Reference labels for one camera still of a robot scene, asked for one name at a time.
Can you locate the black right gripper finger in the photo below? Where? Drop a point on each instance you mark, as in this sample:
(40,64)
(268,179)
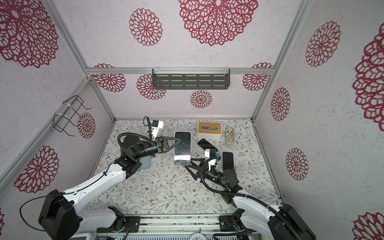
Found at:
(195,171)
(197,162)

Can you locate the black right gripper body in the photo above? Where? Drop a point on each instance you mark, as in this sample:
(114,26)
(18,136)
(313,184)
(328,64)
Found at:
(202,171)

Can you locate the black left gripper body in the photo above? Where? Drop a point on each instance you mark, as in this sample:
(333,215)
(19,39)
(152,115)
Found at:
(159,143)

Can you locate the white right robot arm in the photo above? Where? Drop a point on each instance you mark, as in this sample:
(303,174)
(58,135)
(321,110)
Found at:
(252,214)

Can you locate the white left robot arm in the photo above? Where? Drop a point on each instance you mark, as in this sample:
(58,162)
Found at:
(62,215)

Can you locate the black phone light blue case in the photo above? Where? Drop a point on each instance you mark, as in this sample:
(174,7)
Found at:
(207,146)

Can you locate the black phone white case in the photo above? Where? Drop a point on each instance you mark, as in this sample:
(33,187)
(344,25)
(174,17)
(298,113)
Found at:
(182,151)

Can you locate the black phone clear case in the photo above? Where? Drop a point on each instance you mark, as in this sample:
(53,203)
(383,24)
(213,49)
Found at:
(228,161)

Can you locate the map print glasses case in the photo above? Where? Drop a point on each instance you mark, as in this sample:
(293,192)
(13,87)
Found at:
(230,135)

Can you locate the white tissue box wooden lid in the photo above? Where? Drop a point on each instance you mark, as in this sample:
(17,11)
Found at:
(209,130)

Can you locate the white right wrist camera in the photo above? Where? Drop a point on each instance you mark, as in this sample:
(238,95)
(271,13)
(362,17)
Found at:
(214,156)

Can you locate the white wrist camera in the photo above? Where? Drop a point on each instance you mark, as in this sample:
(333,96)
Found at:
(214,156)
(155,127)

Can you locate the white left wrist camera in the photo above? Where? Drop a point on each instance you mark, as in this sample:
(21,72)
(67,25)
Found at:
(155,127)

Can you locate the grey wall shelf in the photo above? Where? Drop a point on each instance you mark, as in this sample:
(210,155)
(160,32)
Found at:
(191,79)

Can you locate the black wire wall basket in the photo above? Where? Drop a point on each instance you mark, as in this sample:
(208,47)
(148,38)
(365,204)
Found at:
(62,120)

